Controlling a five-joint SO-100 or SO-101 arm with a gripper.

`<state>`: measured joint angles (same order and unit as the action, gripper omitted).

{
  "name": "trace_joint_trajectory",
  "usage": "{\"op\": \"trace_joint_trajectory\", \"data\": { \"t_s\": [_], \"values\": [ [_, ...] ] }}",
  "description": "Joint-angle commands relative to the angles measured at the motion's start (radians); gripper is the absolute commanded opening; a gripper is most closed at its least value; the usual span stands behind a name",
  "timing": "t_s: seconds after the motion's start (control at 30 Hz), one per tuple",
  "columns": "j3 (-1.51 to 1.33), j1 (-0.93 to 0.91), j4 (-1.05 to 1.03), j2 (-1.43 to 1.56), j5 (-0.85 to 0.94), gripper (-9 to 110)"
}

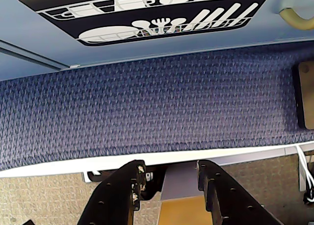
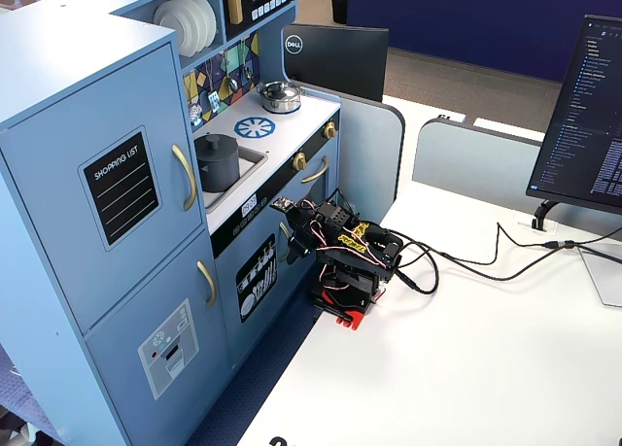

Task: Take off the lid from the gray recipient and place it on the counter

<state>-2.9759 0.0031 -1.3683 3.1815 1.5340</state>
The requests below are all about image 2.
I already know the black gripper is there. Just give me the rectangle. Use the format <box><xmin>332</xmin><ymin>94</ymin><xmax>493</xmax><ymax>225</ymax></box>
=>
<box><xmin>285</xmin><ymin>201</ymin><xmax>326</xmax><ymax>265</ymax></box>

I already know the gray pot lid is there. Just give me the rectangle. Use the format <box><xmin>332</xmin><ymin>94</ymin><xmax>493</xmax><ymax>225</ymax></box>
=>
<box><xmin>193</xmin><ymin>133</ymin><xmax>240</xmax><ymax>163</ymax></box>

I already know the steel pot lid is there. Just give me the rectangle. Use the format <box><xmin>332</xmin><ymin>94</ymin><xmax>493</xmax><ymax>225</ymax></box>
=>
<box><xmin>256</xmin><ymin>80</ymin><xmax>303</xmax><ymax>103</ymax></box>

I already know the red table clamp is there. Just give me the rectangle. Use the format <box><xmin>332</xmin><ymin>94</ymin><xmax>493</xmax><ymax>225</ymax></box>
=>
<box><xmin>313</xmin><ymin>283</ymin><xmax>369</xmax><ymax>331</ymax></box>

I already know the gray sink basin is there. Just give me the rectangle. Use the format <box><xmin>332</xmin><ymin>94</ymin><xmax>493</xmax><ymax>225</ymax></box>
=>
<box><xmin>201</xmin><ymin>146</ymin><xmax>269</xmax><ymax>210</ymax></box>

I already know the gray pot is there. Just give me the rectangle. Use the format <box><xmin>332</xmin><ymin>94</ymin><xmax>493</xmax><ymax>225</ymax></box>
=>
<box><xmin>195</xmin><ymin>150</ymin><xmax>241</xmax><ymax>193</ymax></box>

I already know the gray desk divider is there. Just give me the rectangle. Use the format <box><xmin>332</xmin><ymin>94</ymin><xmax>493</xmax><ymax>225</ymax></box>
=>
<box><xmin>411</xmin><ymin>117</ymin><xmax>545</xmax><ymax>202</ymax></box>
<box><xmin>291</xmin><ymin>79</ymin><xmax>406</xmax><ymax>223</ymax></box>

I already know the steel pot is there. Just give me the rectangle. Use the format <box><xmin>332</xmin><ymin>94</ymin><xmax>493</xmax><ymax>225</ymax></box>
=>
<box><xmin>261</xmin><ymin>93</ymin><xmax>302</xmax><ymax>115</ymax></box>

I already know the metal slotted spatula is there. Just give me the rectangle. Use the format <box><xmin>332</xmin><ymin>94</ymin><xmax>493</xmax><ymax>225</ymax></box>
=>
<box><xmin>206</xmin><ymin>59</ymin><xmax>221</xmax><ymax>112</ymax></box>

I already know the metal strainer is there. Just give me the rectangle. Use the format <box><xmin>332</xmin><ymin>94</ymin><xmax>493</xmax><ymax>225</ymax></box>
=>
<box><xmin>188</xmin><ymin>71</ymin><xmax>205</xmax><ymax>126</ymax></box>

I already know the metal ladle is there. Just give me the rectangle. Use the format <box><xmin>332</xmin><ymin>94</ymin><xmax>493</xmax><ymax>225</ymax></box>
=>
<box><xmin>224</xmin><ymin>51</ymin><xmax>240</xmax><ymax>93</ymax></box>

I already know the black Dell monitor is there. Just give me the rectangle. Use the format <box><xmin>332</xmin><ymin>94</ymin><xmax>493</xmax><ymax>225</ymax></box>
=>
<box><xmin>282</xmin><ymin>22</ymin><xmax>390</xmax><ymax>103</ymax></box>

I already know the white plate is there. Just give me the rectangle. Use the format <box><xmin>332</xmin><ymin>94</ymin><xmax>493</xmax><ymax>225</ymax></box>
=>
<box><xmin>153</xmin><ymin>0</ymin><xmax>200</xmax><ymax>58</ymax></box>
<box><xmin>182</xmin><ymin>0</ymin><xmax>218</xmax><ymax>49</ymax></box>
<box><xmin>170</xmin><ymin>0</ymin><xmax>209</xmax><ymax>53</ymax></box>

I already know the blue toy kitchen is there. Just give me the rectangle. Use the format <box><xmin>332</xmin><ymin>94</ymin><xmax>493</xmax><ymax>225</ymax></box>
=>
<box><xmin>0</xmin><ymin>0</ymin><xmax>342</xmax><ymax>446</ymax></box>

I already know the gray flat stand base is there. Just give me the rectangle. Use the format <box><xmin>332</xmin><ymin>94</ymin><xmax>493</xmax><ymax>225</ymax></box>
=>
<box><xmin>577</xmin><ymin>241</ymin><xmax>622</xmax><ymax>307</ymax></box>

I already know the monitor showing code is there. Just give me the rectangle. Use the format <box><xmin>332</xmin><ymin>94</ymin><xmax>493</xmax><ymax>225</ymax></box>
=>
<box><xmin>526</xmin><ymin>14</ymin><xmax>622</xmax><ymax>218</ymax></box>

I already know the gold dishwasher handle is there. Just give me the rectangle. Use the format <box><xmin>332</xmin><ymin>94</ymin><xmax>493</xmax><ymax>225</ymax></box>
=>
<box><xmin>279</xmin><ymin>221</ymin><xmax>293</xmax><ymax>262</ymax></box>

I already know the gold oven handle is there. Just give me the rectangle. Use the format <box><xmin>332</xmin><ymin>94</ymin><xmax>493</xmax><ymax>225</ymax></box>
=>
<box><xmin>300</xmin><ymin>154</ymin><xmax>330</xmax><ymax>184</ymax></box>

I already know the gold freezer door handle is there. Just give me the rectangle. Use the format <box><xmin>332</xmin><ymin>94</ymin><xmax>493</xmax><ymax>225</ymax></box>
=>
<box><xmin>196</xmin><ymin>259</ymin><xmax>218</xmax><ymax>307</ymax></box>

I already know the gold fridge door handle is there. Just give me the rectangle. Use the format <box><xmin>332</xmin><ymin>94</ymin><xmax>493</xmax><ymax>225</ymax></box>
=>
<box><xmin>171</xmin><ymin>143</ymin><xmax>198</xmax><ymax>213</ymax></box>

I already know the black cable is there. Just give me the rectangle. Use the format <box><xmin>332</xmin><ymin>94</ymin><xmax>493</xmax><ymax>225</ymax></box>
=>
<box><xmin>388</xmin><ymin>221</ymin><xmax>622</xmax><ymax>267</ymax></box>
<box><xmin>396</xmin><ymin>241</ymin><xmax>622</xmax><ymax>295</ymax></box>

